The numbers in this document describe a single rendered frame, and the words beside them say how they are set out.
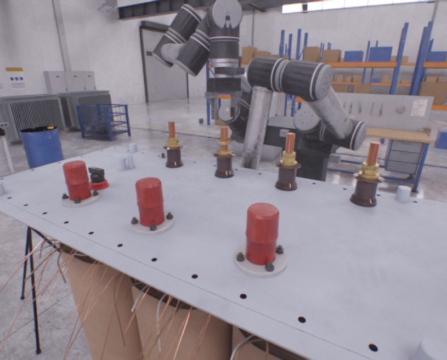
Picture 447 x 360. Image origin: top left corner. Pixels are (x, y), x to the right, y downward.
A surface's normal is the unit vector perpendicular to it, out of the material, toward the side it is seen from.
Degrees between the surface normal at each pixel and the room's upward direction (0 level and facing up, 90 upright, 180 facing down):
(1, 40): 90
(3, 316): 0
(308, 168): 90
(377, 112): 90
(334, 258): 0
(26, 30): 90
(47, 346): 0
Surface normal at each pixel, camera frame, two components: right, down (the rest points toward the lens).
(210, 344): 0.41, 0.33
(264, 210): 0.00, -0.90
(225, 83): 0.62, 0.29
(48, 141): 0.84, 0.20
